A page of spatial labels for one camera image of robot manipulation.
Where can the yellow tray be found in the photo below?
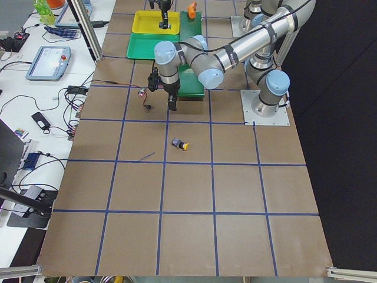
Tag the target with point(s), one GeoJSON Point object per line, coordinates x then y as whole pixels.
{"type": "Point", "coordinates": [147, 22]}

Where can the aluminium frame post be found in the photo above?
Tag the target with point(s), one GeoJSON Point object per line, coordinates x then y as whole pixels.
{"type": "Point", "coordinates": [82, 19]}

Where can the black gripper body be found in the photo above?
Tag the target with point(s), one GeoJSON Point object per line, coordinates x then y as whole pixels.
{"type": "Point", "coordinates": [171, 88]}
{"type": "Point", "coordinates": [164, 7]}

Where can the green tray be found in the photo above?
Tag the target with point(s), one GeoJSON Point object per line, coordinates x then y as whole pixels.
{"type": "Point", "coordinates": [141, 46]}

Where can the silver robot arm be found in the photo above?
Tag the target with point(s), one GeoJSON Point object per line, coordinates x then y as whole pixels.
{"type": "Point", "coordinates": [251, 11]}
{"type": "Point", "coordinates": [279, 19]}

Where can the blue plaid cloth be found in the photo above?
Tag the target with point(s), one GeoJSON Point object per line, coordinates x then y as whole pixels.
{"type": "Point", "coordinates": [69, 34]}

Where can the yellow push button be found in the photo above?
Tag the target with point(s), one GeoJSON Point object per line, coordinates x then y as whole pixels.
{"type": "Point", "coordinates": [164, 24]}
{"type": "Point", "coordinates": [179, 144]}

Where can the small controller circuit board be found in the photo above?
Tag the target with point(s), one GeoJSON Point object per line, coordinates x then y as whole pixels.
{"type": "Point", "coordinates": [142, 92]}

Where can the green drink bottle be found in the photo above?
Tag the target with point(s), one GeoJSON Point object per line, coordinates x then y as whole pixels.
{"type": "Point", "coordinates": [46, 15]}

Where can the teach pendant tablet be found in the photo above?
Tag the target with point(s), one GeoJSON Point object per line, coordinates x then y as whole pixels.
{"type": "Point", "coordinates": [66, 18]}
{"type": "Point", "coordinates": [49, 63]}

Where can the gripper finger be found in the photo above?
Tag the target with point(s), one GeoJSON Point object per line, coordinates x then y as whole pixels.
{"type": "Point", "coordinates": [172, 102]}

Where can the plain orange cylinder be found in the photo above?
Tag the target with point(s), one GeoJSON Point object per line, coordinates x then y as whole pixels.
{"type": "Point", "coordinates": [191, 10]}

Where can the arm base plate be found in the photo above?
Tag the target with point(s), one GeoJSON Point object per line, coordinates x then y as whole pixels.
{"type": "Point", "coordinates": [256, 113]}
{"type": "Point", "coordinates": [237, 25]}

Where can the green conveyor belt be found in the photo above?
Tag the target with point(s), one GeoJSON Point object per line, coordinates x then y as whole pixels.
{"type": "Point", "coordinates": [190, 87]}

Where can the black power adapter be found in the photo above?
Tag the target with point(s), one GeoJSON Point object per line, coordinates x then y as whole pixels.
{"type": "Point", "coordinates": [81, 90]}

